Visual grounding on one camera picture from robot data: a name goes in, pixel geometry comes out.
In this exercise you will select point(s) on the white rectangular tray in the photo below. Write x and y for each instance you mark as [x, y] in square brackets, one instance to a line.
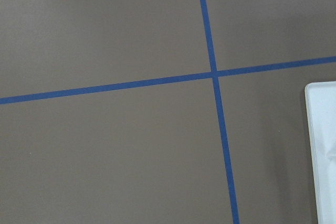
[320, 104]

